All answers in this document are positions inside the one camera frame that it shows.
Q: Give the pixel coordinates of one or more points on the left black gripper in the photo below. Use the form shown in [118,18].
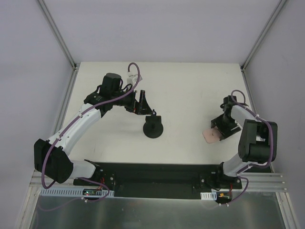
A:
[137,105]

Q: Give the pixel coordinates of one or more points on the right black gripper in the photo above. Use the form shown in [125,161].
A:
[227,127]

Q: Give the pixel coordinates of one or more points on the black phone pink case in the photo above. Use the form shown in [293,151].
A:
[212,136]

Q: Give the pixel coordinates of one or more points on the black phone stand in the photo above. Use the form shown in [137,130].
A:
[153,127]

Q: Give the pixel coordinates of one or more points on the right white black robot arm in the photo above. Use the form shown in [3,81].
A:
[258,139]

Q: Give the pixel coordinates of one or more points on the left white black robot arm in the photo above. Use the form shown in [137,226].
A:
[51,156]

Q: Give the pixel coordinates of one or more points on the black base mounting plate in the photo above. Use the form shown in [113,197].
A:
[161,180]

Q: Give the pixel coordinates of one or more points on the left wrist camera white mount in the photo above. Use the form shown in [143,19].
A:
[132,79]

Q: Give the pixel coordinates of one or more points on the right aluminium frame post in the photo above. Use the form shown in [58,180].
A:
[264,32]

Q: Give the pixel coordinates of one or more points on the aluminium frame post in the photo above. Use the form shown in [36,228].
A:
[264,32]
[56,32]

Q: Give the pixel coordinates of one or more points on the right white cable duct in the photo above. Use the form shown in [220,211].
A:
[215,195]

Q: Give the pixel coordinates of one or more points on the white cable duct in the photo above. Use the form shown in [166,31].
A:
[215,195]
[77,192]

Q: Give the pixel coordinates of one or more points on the left aluminium frame post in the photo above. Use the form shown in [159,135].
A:
[56,32]

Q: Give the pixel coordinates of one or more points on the left white cable duct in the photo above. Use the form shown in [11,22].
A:
[77,192]

